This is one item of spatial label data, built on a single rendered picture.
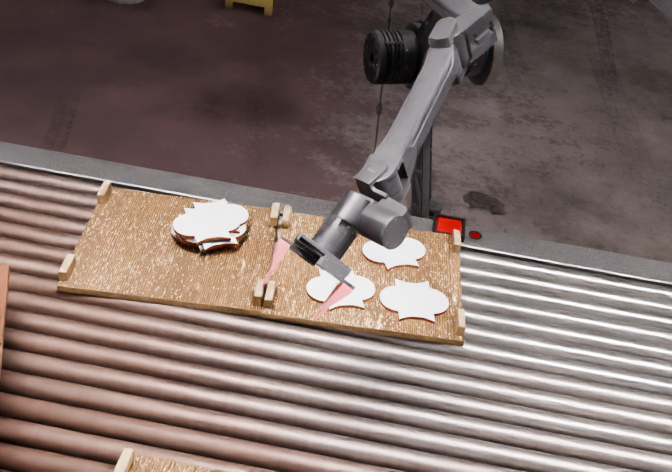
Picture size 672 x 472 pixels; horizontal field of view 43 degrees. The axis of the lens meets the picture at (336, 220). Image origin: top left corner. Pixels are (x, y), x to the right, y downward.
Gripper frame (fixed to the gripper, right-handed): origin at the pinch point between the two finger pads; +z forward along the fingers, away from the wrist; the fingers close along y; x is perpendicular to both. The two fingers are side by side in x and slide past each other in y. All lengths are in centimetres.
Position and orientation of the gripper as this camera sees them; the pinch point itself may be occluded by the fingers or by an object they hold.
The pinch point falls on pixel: (291, 298)
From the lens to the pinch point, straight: 134.8
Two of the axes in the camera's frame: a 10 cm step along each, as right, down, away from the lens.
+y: 8.1, 5.9, 0.5
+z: -5.7, 8.0, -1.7
